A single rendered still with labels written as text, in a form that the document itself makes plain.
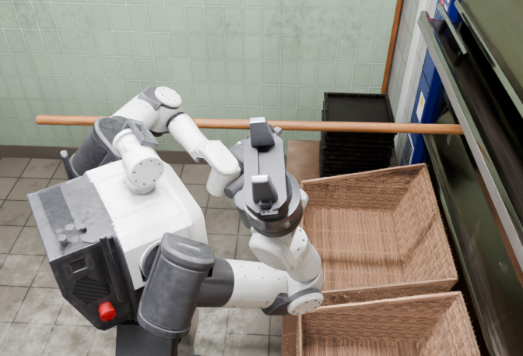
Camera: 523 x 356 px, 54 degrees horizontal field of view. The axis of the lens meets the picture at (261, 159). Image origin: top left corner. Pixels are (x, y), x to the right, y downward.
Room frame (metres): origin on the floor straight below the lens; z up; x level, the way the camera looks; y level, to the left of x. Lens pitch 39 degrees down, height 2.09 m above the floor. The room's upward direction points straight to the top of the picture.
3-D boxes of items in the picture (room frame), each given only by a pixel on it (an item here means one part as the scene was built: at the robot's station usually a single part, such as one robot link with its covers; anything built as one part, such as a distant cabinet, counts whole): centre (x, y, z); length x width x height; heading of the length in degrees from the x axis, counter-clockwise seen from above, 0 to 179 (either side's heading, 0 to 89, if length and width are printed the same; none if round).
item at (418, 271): (1.24, -0.37, 0.72); 0.56 x 0.49 x 0.28; 176
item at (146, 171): (0.75, 0.24, 1.47); 0.10 x 0.07 x 0.09; 31
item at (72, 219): (0.73, 0.29, 1.27); 0.34 x 0.30 x 0.36; 31
